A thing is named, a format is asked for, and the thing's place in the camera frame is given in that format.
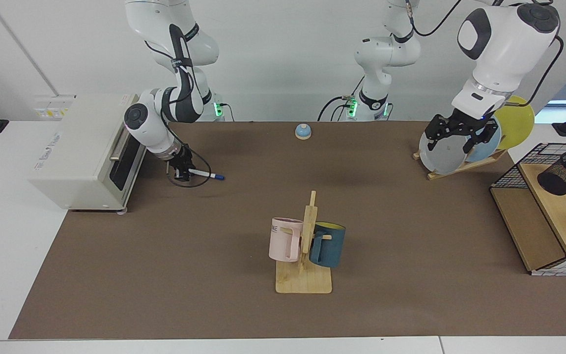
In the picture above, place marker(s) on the small blue round thing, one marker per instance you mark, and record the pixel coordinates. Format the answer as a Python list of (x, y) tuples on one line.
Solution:
[(303, 131)]

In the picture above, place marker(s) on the white marker with blue cap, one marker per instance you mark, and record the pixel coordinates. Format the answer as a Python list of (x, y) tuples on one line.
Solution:
[(207, 174)]

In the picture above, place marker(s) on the wooden plate rack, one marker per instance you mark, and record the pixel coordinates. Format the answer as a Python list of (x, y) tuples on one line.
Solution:
[(465, 168)]

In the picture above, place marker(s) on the white wall socket box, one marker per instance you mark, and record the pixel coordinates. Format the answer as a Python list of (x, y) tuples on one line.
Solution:
[(54, 105)]

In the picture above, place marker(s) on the pale toaster oven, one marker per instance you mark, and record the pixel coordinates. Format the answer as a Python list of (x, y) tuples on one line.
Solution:
[(81, 157)]

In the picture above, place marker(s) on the brown table cloth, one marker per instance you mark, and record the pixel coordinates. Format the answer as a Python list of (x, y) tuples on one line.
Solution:
[(214, 255)]

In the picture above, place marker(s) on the dark teal cup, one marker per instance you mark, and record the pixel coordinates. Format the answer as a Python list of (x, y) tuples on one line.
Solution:
[(329, 248)]

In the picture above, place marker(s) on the pink cup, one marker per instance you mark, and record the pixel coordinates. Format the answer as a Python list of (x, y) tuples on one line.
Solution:
[(280, 243)]

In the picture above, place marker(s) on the light blue plate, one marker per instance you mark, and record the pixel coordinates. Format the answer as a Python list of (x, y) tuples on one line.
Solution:
[(487, 147)]

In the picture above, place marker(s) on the yellow plate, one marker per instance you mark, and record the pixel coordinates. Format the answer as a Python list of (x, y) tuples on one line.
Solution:
[(516, 123)]

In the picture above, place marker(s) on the wooden cup stand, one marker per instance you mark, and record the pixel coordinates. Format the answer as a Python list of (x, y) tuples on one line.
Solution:
[(305, 282)]

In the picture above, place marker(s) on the grey plate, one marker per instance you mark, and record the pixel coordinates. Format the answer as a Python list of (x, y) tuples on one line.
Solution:
[(445, 157)]

